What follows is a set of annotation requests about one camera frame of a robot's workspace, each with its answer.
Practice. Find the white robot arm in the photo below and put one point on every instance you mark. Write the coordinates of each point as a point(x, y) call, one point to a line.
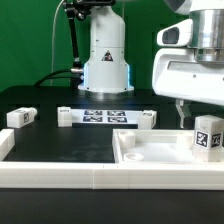
point(106, 71)

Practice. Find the AprilTag sheet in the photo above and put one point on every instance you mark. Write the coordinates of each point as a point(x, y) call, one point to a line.
point(90, 116)

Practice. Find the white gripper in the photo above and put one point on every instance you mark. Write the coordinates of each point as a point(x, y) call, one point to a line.
point(177, 74)

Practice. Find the white U-shaped fence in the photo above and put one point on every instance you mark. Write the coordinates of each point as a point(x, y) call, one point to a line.
point(130, 175)

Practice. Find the white square tabletop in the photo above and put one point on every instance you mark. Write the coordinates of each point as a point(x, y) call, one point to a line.
point(159, 146)

